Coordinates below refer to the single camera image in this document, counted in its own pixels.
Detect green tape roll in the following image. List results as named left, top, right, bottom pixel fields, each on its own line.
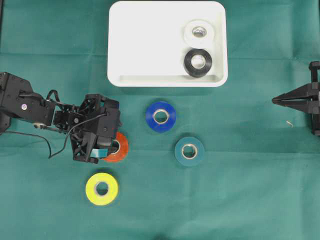
left=174, top=136, right=205, bottom=167

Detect black tape roll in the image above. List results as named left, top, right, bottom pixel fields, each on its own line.
left=183, top=48, right=213, bottom=78

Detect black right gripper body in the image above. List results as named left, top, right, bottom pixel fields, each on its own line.
left=309, top=61, right=320, bottom=136

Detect white plastic tray case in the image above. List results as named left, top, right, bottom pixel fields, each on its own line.
left=107, top=0, right=228, bottom=87

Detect blue tape roll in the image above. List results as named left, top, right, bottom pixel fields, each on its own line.
left=145, top=101, right=177, bottom=133

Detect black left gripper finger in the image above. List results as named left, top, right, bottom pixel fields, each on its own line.
left=71, top=132, right=99, bottom=164

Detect yellow tape roll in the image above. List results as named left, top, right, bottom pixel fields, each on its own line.
left=85, top=172, right=119, bottom=206

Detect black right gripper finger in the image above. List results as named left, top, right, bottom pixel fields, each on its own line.
left=272, top=99, right=312, bottom=114
left=272, top=83, right=310, bottom=101

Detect red tape roll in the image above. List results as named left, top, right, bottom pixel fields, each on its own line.
left=103, top=132, right=129, bottom=163

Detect black camera cable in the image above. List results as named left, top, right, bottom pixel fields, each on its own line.
left=0, top=113, right=106, bottom=160

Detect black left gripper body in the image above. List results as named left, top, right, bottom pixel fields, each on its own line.
left=53, top=93, right=107, bottom=138

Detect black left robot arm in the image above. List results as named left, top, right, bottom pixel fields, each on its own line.
left=0, top=72, right=120, bottom=164

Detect white tape roll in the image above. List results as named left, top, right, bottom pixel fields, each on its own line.
left=183, top=19, right=215, bottom=49

